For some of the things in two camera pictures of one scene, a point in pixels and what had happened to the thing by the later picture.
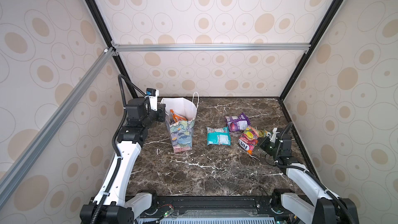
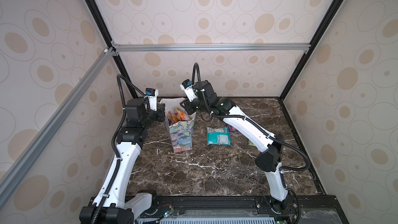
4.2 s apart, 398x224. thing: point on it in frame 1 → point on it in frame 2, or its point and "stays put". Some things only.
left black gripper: [161, 108] stays put
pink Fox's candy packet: [249, 139] → [180, 114]
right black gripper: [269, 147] → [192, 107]
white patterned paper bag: [180, 113] stays put
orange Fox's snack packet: [176, 117] stays put
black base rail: [207, 206] stays put
